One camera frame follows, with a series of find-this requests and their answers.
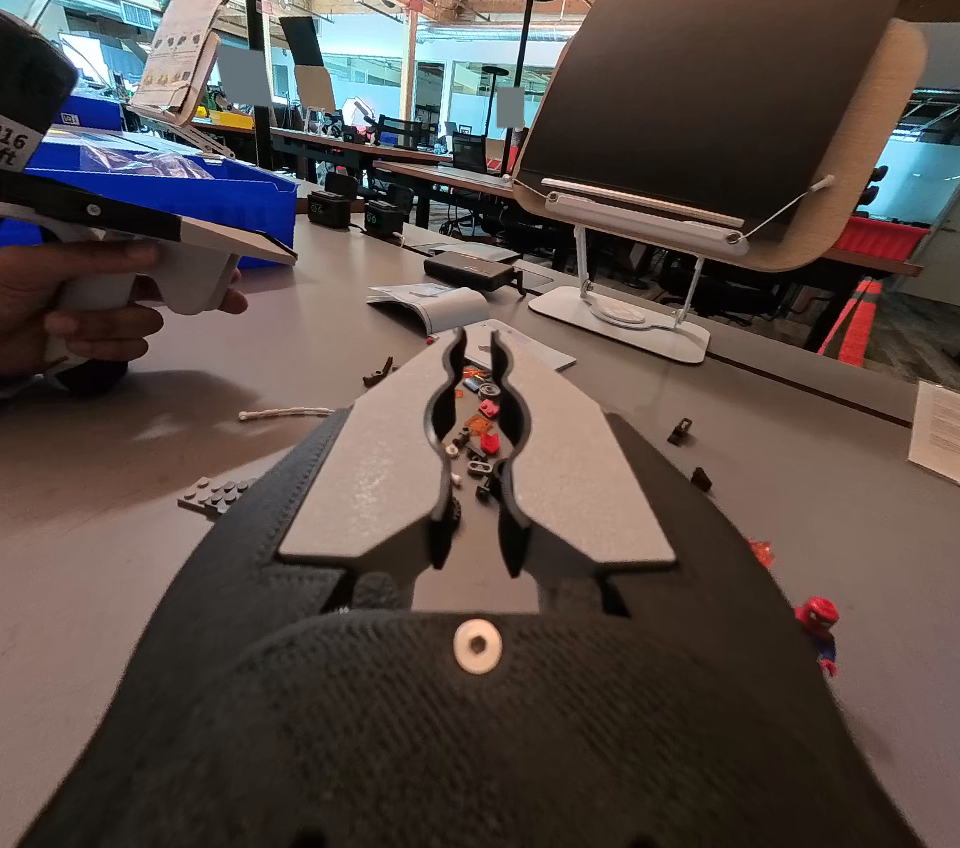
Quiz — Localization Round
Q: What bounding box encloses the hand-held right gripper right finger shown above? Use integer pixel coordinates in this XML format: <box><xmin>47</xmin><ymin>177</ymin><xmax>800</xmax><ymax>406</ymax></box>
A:
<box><xmin>489</xmin><ymin>329</ymin><xmax>678</xmax><ymax>579</ymax></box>

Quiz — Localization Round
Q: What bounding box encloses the person's left hand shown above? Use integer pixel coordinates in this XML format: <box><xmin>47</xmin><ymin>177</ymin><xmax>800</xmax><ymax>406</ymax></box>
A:
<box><xmin>0</xmin><ymin>239</ymin><xmax>250</xmax><ymax>380</ymax></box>

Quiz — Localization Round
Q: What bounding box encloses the black battery charger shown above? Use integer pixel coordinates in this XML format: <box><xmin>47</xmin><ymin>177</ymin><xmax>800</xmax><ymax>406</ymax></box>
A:
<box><xmin>305</xmin><ymin>171</ymin><xmax>360</xmax><ymax>231</ymax></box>
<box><xmin>363</xmin><ymin>182</ymin><xmax>416</xmax><ymax>239</ymax></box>

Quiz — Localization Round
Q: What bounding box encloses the white flexible lego chain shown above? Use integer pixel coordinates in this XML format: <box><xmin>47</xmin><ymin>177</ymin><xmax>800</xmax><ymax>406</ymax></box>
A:
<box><xmin>237</xmin><ymin>404</ymin><xmax>336</xmax><ymax>424</ymax></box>

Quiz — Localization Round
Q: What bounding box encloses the blue plastic bin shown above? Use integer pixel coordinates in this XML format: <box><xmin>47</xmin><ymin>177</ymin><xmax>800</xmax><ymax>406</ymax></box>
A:
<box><xmin>0</xmin><ymin>126</ymin><xmax>300</xmax><ymax>272</ymax></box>

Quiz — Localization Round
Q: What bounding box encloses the beige book stand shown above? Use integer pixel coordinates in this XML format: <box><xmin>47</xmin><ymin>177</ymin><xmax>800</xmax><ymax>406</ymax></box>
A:
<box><xmin>512</xmin><ymin>0</ymin><xmax>929</xmax><ymax>367</ymax></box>

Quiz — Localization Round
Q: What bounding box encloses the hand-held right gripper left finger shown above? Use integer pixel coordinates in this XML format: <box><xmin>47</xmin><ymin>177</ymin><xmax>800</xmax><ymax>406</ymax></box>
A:
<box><xmin>276</xmin><ymin>327</ymin><xmax>470</xmax><ymax>573</ymax></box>

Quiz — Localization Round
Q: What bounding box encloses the grey lego assembly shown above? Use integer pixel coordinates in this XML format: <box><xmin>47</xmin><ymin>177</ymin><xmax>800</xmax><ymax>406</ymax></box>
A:
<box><xmin>177</xmin><ymin>476</ymin><xmax>261</xmax><ymax>516</ymax></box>

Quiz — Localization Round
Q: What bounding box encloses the book stand with instruction sheet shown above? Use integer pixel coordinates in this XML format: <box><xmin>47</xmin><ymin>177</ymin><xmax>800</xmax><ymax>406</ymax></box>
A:
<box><xmin>126</xmin><ymin>0</ymin><xmax>261</xmax><ymax>161</ymax></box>

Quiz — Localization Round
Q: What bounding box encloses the clear plastic bag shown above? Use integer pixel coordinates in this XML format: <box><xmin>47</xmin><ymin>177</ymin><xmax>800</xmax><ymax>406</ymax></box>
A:
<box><xmin>71</xmin><ymin>134</ymin><xmax>222</xmax><ymax>180</ymax></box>

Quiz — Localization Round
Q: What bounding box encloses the red plastic bin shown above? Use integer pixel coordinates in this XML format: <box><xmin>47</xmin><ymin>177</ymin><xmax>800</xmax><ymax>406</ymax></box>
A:
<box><xmin>831</xmin><ymin>212</ymin><xmax>933</xmax><ymax>262</ymax></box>

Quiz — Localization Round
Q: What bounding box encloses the white instruction booklet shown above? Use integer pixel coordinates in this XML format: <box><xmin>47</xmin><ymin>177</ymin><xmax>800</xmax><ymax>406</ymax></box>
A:
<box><xmin>365</xmin><ymin>281</ymin><xmax>578</xmax><ymax>374</ymax></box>

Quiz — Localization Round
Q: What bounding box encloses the black office chair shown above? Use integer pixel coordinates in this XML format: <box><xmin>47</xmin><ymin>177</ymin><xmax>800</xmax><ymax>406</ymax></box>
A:
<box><xmin>450</xmin><ymin>131</ymin><xmax>490</xmax><ymax>176</ymax></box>

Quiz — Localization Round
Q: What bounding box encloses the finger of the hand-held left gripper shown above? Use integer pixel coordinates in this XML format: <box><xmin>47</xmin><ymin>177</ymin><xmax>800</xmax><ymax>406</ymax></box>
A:
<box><xmin>178</xmin><ymin>218</ymin><xmax>300</xmax><ymax>268</ymax></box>

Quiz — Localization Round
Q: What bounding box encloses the red lego minifigure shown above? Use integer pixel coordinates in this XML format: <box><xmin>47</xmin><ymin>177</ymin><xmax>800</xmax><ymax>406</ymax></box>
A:
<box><xmin>793</xmin><ymin>595</ymin><xmax>843</xmax><ymax>678</ymax></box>

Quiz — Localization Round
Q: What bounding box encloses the white paper sheet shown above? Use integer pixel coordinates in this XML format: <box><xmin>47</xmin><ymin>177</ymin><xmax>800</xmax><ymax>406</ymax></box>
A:
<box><xmin>906</xmin><ymin>379</ymin><xmax>960</xmax><ymax>487</ymax></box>

